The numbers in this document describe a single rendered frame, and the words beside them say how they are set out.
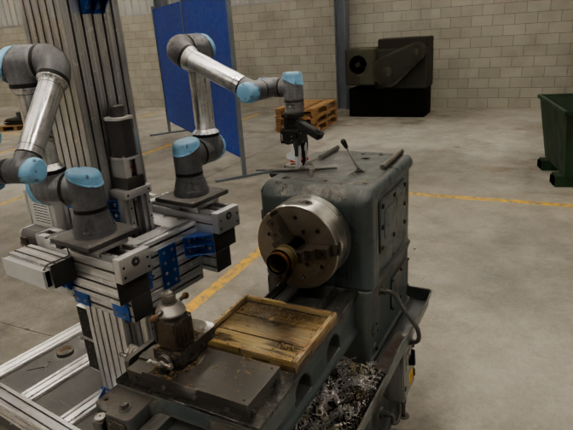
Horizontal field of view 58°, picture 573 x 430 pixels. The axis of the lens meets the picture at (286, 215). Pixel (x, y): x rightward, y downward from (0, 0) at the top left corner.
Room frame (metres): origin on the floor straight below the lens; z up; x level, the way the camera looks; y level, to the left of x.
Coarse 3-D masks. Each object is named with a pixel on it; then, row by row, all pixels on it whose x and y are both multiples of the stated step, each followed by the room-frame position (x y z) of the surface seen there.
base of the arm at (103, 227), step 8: (104, 208) 1.72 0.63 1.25; (80, 216) 1.68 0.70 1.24; (88, 216) 1.68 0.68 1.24; (96, 216) 1.69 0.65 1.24; (104, 216) 1.71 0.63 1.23; (112, 216) 1.76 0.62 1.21; (72, 224) 1.71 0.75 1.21; (80, 224) 1.68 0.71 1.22; (88, 224) 1.68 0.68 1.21; (96, 224) 1.68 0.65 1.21; (104, 224) 1.70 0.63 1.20; (112, 224) 1.72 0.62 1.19; (72, 232) 1.69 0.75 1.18; (80, 232) 1.67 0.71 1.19; (88, 232) 1.67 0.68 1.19; (96, 232) 1.67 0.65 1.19; (104, 232) 1.68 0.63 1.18; (112, 232) 1.71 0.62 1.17; (80, 240) 1.67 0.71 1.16; (88, 240) 1.66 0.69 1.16
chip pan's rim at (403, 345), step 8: (408, 288) 2.22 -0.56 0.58; (416, 288) 2.20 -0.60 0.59; (424, 288) 2.19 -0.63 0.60; (408, 296) 2.20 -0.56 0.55; (416, 296) 2.20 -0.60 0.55; (424, 296) 2.18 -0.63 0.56; (408, 304) 2.13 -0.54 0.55; (424, 312) 2.09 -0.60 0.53; (400, 320) 2.00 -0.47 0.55; (416, 320) 1.92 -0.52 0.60; (392, 336) 1.89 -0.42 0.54; (408, 336) 1.85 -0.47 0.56; (400, 344) 1.75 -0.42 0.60; (400, 352) 1.75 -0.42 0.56; (376, 360) 1.72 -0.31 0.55; (392, 360) 1.65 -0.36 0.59; (392, 368) 1.66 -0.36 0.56; (384, 384) 1.56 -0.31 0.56; (376, 392) 1.48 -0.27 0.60; (376, 400) 1.49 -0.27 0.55; (368, 408) 1.40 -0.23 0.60; (368, 416) 1.42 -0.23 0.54; (360, 424) 1.33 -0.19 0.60
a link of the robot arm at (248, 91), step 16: (176, 48) 2.09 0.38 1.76; (192, 48) 2.10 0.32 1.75; (176, 64) 2.11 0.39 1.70; (192, 64) 2.06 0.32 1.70; (208, 64) 2.03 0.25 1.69; (224, 80) 1.98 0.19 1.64; (240, 80) 1.95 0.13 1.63; (256, 80) 1.97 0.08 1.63; (240, 96) 1.92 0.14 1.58; (256, 96) 1.92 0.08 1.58
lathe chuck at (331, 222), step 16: (288, 208) 1.67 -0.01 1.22; (304, 208) 1.64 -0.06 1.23; (320, 208) 1.67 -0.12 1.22; (288, 224) 1.68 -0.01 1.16; (304, 224) 1.65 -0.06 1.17; (320, 224) 1.62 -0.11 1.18; (336, 224) 1.64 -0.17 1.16; (272, 240) 1.71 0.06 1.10; (304, 240) 1.65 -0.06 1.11; (320, 240) 1.62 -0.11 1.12; (336, 240) 1.60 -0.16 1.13; (336, 256) 1.59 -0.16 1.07; (304, 272) 1.65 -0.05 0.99; (320, 272) 1.62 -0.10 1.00
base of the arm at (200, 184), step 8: (176, 176) 2.12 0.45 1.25; (184, 176) 2.09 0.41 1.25; (192, 176) 2.09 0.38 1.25; (200, 176) 2.12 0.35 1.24; (176, 184) 2.11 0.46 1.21; (184, 184) 2.08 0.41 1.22; (192, 184) 2.08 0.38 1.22; (200, 184) 2.10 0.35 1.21; (176, 192) 2.09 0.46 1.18; (184, 192) 2.07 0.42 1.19; (192, 192) 2.07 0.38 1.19; (200, 192) 2.09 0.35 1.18; (208, 192) 2.13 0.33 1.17
